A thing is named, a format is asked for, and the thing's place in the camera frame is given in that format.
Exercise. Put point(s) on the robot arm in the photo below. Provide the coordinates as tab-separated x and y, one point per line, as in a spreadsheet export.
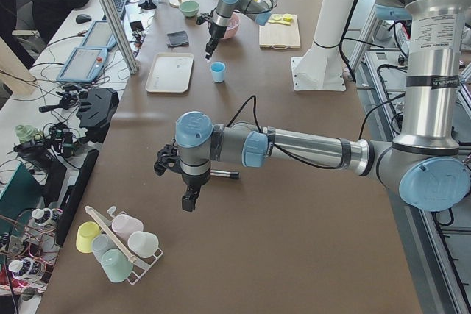
421	164
219	18

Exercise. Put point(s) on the pink bowl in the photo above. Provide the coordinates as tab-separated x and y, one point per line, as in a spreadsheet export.
231	33

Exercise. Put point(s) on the grey folded cloth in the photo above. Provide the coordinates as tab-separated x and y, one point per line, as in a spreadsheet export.
176	39

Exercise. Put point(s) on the light green bowl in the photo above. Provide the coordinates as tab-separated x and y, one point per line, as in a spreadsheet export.
189	8

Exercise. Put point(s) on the black plastic bracket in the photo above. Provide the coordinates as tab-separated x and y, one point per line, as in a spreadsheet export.
95	113

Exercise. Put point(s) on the teach pendant far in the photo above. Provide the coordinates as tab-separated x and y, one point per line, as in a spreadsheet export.
99	35

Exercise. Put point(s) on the white wire cup rack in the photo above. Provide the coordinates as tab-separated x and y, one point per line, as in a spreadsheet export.
141	266

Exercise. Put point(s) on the cream rabbit tray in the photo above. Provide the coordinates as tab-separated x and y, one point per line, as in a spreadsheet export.
170	73

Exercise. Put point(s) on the black computer mouse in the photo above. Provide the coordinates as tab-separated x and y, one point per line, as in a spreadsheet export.
82	18

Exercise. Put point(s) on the pink cup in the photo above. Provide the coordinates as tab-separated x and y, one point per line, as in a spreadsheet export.
124	225

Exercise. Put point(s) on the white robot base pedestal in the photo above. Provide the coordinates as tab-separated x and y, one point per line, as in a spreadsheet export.
321	67

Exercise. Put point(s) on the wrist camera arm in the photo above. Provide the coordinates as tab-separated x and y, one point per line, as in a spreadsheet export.
204	18
167	159

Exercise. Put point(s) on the pile of ice cubes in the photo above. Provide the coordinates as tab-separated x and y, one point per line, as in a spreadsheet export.
234	21

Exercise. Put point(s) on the black flat bar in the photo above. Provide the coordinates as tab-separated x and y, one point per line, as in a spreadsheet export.
74	198

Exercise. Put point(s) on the teach pendant near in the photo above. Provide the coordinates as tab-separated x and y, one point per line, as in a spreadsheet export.
83	65

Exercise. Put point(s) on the mint green cup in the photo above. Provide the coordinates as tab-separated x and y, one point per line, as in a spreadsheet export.
116	265

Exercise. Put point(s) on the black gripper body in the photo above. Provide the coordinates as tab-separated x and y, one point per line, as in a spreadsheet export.
215	31
193	181

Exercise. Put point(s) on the light blue cup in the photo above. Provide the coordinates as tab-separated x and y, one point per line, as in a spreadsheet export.
217	70

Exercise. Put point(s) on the aluminium frame post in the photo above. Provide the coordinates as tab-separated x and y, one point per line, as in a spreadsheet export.
119	34

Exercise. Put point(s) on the wooden cutting board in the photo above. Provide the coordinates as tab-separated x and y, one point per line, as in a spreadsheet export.
277	36

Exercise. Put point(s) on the white cup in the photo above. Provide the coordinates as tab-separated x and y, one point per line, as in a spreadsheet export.
144	244

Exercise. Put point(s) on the steel muddler black tip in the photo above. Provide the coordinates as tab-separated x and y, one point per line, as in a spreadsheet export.
225	174

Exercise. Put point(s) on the yellow cup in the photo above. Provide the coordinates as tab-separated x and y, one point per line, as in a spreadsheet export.
86	232

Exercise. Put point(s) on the teach pendant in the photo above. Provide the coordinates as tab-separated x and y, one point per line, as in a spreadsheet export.
99	35
83	65

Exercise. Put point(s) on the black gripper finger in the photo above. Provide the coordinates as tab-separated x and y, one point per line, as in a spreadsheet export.
213	44
209	48
194	196
187	202

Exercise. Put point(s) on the yellow plastic knife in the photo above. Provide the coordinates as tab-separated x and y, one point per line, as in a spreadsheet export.
285	23

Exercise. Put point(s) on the grey cup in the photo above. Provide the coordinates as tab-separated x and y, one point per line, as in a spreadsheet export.
100	245

